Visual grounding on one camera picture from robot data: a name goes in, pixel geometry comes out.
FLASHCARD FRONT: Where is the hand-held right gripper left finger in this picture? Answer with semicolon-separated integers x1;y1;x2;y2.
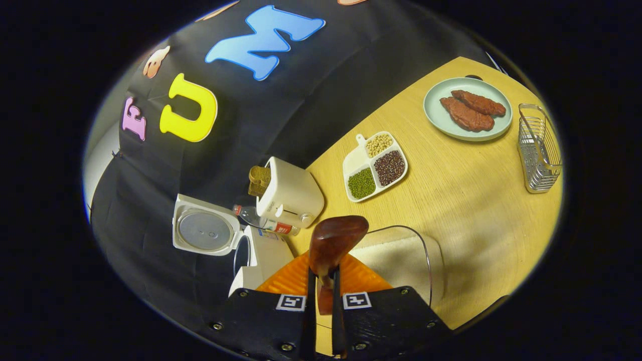
208;251;317;361

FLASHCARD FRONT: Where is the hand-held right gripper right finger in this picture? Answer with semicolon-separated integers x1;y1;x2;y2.
331;253;454;361

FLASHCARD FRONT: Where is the clear dish of white rice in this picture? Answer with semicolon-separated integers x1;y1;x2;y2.
346;226;444;307

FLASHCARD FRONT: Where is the white rice cooker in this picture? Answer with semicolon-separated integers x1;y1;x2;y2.
172;194;295;297

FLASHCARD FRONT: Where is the brown wooden spoon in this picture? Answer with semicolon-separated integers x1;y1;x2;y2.
308;216;370;315

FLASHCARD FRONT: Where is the metal wire chopstick holder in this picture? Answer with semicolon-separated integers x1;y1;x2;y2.
517;103;563;194

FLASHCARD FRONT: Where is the clear bottle with red label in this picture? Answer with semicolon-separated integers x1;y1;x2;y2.
232;204;301;236

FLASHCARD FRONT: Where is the white toaster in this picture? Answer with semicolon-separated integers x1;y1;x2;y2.
256;156;325;229

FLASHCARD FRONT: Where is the white divided dish of beans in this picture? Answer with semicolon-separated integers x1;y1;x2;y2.
343;131;409;203

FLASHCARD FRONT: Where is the brown meat piece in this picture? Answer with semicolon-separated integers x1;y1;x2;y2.
450;90;507;117
440;97;496;132

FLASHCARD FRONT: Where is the pale green plate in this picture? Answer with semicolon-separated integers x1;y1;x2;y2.
423;77;513;142

